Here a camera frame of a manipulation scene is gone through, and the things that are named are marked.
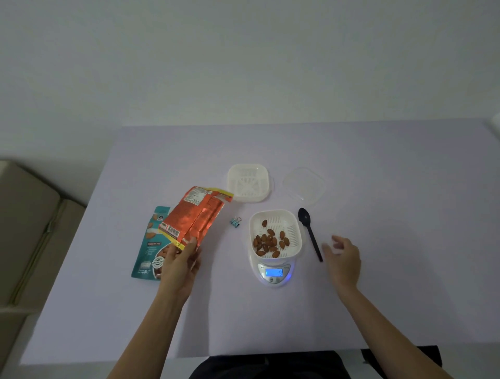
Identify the white kitchen scale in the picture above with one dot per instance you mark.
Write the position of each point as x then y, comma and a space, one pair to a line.
273, 280

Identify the black plastic spoon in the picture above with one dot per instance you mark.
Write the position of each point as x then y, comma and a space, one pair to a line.
310, 234

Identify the person's left forearm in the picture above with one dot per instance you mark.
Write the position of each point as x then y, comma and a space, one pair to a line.
148, 335

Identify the teal roasted almonds bag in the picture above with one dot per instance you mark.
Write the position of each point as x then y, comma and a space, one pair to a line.
150, 250

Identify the orange salted almonds bag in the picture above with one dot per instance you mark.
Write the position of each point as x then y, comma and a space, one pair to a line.
191, 218

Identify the person's black clothing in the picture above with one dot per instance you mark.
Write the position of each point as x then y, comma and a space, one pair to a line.
269, 367

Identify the teal binder clip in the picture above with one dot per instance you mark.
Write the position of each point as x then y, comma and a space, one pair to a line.
235, 222

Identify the white square plastic container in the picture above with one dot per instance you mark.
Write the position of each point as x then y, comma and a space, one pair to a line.
293, 238
248, 183

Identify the person's right hand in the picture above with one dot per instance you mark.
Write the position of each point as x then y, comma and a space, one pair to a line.
345, 265

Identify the person's left hand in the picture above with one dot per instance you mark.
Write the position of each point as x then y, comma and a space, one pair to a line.
177, 273

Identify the person's right forearm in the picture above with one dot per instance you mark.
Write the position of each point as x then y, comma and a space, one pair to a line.
386, 335

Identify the almonds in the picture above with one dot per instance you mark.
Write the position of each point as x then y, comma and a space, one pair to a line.
269, 242

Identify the beige sofa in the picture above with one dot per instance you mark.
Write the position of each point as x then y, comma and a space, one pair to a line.
27, 226

